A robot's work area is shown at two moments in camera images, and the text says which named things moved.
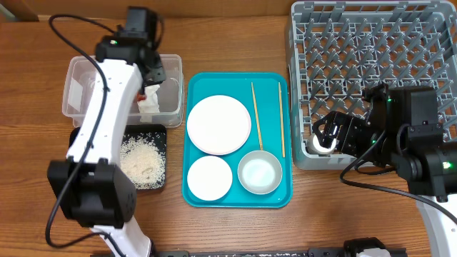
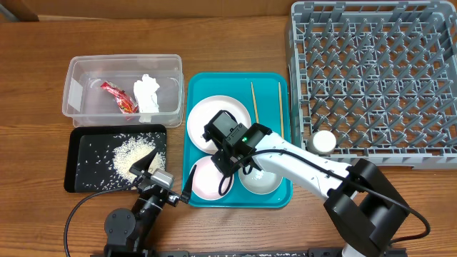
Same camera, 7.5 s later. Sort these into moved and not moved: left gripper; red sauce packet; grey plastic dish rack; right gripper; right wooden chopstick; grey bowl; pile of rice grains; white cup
Moved: right gripper; left gripper; red sauce packet
Not moved: grey bowl; pile of rice grains; right wooden chopstick; white cup; grey plastic dish rack
